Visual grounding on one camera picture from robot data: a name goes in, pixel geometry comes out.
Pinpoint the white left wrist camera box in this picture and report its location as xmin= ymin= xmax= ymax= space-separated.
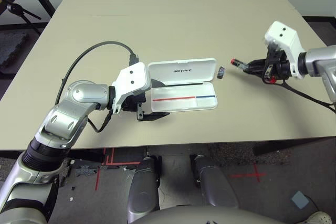
xmin=111 ymin=61 xmax=153 ymax=115

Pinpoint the grey blue square pad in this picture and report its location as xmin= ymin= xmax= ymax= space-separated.
xmin=291 ymin=190 xmax=311 ymax=208

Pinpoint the dark foam floor mat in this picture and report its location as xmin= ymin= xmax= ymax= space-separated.
xmin=0 ymin=29 xmax=30 ymax=70

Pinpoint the grey robot torso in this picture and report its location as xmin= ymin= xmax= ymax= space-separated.
xmin=133 ymin=205 xmax=305 ymax=224

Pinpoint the black tripod stand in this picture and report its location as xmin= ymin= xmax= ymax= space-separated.
xmin=0 ymin=0 xmax=43 ymax=36

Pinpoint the grey robot left leg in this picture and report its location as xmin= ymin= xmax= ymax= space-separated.
xmin=127 ymin=155 xmax=162 ymax=223

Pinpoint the white shoe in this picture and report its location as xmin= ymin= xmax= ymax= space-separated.
xmin=304 ymin=211 xmax=332 ymax=224

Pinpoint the white plastic pencil case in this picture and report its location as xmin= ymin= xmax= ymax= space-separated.
xmin=147 ymin=57 xmax=219 ymax=113

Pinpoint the grey robot right leg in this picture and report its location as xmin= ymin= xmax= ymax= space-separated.
xmin=192 ymin=154 xmax=240 ymax=209

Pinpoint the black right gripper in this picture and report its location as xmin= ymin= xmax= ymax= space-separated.
xmin=244 ymin=46 xmax=291 ymax=84

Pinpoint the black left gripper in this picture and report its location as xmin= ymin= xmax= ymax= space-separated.
xmin=121 ymin=78 xmax=171 ymax=123

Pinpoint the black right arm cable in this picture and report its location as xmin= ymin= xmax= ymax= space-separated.
xmin=281 ymin=80 xmax=336 ymax=115

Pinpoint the black marker with red cap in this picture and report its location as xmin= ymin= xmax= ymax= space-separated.
xmin=230 ymin=58 xmax=277 ymax=83

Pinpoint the grey robot leg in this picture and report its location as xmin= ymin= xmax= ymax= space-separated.
xmin=127 ymin=155 xmax=162 ymax=223
xmin=192 ymin=154 xmax=240 ymax=209

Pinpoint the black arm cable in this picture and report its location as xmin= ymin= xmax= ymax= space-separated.
xmin=281 ymin=80 xmax=336 ymax=115
xmin=55 ymin=40 xmax=140 ymax=133

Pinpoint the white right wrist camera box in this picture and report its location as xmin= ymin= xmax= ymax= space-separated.
xmin=263 ymin=20 xmax=307 ymax=79

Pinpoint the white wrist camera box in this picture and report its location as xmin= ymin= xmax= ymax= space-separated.
xmin=111 ymin=61 xmax=153 ymax=115
xmin=263 ymin=20 xmax=307 ymax=79

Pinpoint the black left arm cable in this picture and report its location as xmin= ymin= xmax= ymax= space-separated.
xmin=55 ymin=40 xmax=140 ymax=133

